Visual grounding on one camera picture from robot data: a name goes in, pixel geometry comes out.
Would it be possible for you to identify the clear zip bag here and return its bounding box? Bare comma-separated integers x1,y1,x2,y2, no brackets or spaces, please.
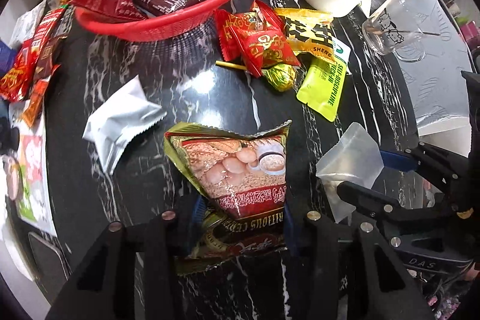
316,122,384,223

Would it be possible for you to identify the green white sachet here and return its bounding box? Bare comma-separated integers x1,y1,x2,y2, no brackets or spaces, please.
296,37,351,123

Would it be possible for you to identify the green cereal packet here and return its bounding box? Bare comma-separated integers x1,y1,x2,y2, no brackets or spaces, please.
163,120,291,274

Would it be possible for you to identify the yellow green lollipop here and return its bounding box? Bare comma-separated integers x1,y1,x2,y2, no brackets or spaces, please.
216,58,297,92

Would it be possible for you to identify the yellow peanut packet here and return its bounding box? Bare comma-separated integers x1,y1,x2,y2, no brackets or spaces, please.
274,8,335,63

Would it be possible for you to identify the silver foil packet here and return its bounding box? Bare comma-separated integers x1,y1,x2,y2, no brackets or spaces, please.
82,76,167,175

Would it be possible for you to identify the red orange snack packet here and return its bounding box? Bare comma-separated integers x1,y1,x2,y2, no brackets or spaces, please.
228,13,302,79

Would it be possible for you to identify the pink green wipes pack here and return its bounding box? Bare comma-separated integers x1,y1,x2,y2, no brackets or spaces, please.
9,104,57,237

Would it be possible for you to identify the glass mug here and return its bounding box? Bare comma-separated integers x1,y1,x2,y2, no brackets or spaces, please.
361,0,440,62

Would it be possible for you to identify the orange small sachet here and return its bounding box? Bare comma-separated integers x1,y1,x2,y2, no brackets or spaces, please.
21,65,59,128

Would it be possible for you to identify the red orange candy packet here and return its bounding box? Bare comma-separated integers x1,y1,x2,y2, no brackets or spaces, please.
1,39,34,102

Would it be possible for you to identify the brown small sachet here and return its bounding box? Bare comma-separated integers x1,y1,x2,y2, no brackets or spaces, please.
33,35,67,83

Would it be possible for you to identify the white patterned small packet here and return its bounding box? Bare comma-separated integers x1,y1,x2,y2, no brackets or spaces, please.
8,0,47,49

